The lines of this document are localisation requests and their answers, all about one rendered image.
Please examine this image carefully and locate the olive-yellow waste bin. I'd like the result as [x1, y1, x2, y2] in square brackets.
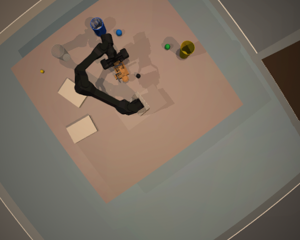
[180, 41, 195, 59]

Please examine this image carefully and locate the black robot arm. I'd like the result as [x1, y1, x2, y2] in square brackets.
[74, 33, 144, 115]

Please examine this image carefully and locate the blue ball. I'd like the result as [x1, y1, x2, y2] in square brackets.
[116, 29, 122, 36]

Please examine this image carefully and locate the blue mug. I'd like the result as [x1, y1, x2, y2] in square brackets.
[90, 17, 107, 37]

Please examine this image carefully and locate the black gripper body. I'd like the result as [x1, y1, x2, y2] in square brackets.
[101, 48, 129, 70]

